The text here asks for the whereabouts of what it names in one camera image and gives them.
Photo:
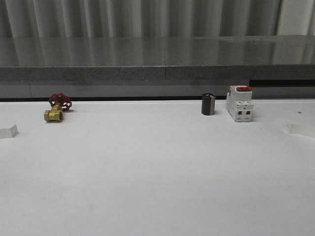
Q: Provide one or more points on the dark cylindrical capacitor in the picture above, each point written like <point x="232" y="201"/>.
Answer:
<point x="208" y="104"/>

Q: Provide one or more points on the grey stone countertop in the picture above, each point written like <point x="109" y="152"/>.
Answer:
<point x="196" y="60"/>

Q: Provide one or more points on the brass valve red handwheel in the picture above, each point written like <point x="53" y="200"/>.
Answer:
<point x="59" y="103"/>

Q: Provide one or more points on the grey pleated curtain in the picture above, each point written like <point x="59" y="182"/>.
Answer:
<point x="138" y="18"/>

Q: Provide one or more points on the white circuit breaker red switch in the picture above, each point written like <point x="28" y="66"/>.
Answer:
<point x="239" y="103"/>

